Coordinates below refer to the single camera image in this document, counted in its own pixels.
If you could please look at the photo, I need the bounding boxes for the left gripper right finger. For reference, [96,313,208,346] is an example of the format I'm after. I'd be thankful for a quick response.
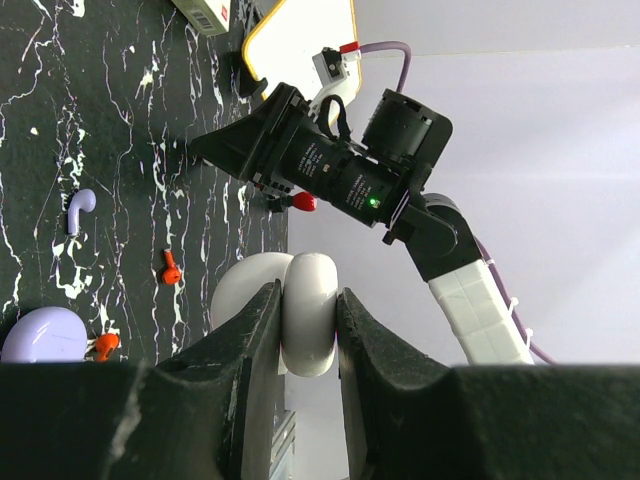
[337,290,639,479]

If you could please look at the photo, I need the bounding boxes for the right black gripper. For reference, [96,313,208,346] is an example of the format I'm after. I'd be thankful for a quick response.
[188,84,453,227]

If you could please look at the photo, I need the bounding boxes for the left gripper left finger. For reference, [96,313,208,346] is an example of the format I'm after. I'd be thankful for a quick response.
[1,282,281,479]

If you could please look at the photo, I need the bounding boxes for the white earbud charging case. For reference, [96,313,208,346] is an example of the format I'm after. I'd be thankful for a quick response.
[210,252,339,378]

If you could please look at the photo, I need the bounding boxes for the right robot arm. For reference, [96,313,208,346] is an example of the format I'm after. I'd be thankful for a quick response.
[190,83,532,365]

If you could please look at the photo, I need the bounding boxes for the purple earbud charging case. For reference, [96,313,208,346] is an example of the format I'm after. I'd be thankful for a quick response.
[1,307,88,363]

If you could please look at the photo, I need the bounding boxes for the red emergency stop button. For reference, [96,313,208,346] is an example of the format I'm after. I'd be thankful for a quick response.
[267,191,317,213]

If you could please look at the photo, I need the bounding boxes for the red earbud lower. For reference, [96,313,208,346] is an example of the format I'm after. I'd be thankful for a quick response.
[92,333,120,363]

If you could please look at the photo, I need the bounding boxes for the red earbud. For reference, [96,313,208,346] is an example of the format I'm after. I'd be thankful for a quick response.
[161,249,182,285]
[92,333,120,363]

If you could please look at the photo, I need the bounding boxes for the white pink cardboard box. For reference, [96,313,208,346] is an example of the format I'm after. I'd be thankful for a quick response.
[172,0,231,37]

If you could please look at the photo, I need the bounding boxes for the red earbud upper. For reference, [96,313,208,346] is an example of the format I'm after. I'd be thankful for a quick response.
[161,249,182,285]

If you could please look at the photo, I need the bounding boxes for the purple earbud upper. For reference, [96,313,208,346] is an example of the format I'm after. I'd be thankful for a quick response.
[67,189,97,236]

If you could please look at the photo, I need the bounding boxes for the white whiteboard with wooden frame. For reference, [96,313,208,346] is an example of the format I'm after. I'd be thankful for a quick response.
[242,0,358,100]

